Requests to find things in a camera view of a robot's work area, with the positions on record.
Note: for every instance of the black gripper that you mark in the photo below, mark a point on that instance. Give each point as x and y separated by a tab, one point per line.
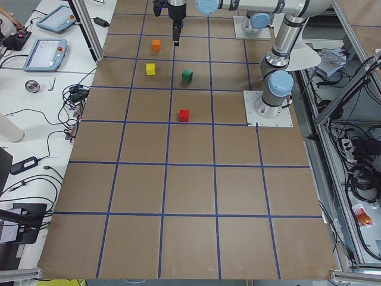
175	12

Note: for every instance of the red wooden block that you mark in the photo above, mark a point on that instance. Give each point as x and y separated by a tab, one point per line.
184	115

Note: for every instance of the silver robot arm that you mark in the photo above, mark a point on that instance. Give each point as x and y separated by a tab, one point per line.
278	83
258	20

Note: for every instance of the orange wooden block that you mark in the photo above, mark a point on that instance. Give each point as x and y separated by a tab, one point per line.
156	45

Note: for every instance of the yellow wooden block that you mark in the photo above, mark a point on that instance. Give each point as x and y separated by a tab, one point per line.
150	69

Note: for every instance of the green wooden block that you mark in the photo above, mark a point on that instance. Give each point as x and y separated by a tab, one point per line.
187	75

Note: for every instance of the black power adapter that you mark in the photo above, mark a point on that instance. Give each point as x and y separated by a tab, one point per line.
101	22

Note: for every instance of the teach pendant far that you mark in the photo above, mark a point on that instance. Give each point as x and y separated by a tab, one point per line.
59	20

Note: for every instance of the teach pendant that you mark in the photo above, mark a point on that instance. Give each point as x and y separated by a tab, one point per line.
59	20
46	55

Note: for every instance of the teach pendant near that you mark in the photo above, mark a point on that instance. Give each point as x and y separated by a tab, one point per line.
46	55

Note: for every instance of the orange snack packet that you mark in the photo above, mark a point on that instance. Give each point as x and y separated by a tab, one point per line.
363	218

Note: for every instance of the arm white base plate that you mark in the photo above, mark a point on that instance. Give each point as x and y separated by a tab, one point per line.
244	30
258	114

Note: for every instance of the aluminium frame post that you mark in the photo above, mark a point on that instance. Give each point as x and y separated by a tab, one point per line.
82	16

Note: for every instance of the black power brick with cable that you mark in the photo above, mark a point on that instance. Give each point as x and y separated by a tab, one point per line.
24	165

